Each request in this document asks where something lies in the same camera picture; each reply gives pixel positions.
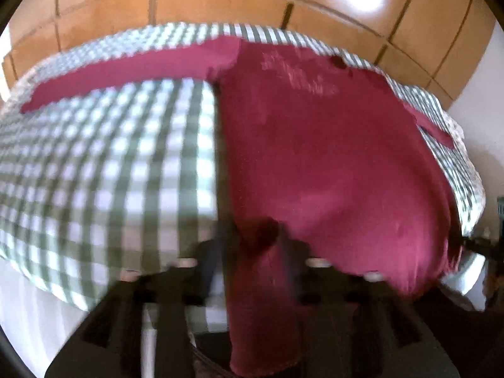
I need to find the green white checked blanket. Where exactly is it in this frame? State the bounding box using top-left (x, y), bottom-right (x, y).
top-left (0, 21), bottom-right (488, 312)

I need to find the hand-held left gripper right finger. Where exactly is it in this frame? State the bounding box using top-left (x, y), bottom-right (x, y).
top-left (276, 230), bottom-right (460, 378)

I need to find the maroon long-sleeve shirt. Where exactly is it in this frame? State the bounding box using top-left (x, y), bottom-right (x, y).
top-left (20, 35), bottom-right (463, 376)

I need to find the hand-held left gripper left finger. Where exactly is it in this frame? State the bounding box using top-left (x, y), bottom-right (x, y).
top-left (45, 226), bottom-right (237, 378)

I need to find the white bed sheet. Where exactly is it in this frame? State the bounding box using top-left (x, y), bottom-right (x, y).
top-left (0, 259), bottom-right (158, 378)

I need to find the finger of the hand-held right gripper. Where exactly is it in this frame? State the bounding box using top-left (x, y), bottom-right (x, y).
top-left (459, 235), bottom-right (504, 262)

